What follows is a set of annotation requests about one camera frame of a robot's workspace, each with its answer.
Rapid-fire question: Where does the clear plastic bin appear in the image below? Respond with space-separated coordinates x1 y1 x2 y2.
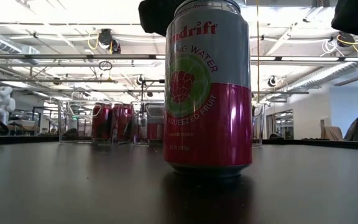
57 100 134 146
252 102 267 147
131 100 167 147

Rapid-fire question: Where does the cardboard box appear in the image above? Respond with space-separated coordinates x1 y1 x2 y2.
320 119 344 141

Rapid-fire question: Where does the long ceiling light bar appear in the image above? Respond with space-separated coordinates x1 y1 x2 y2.
0 53 358 62

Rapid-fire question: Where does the white and pink Spindrift can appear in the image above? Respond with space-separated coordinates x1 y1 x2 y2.
145 105 165 141
162 0 254 179

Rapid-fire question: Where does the silver air duct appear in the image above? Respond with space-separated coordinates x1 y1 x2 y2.
0 24 40 65
286 60 358 91

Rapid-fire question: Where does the black metal stand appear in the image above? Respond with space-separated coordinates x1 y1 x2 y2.
140 79 166 102

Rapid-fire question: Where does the white robot figure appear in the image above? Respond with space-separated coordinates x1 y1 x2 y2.
0 86 17 126

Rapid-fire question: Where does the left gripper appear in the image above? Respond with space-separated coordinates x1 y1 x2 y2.
137 0 180 37

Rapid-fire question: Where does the dark red soda can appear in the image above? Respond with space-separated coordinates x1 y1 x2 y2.
91 103 114 141
112 103 134 142

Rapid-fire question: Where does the black cable hoop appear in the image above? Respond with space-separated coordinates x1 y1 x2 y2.
98 60 113 72

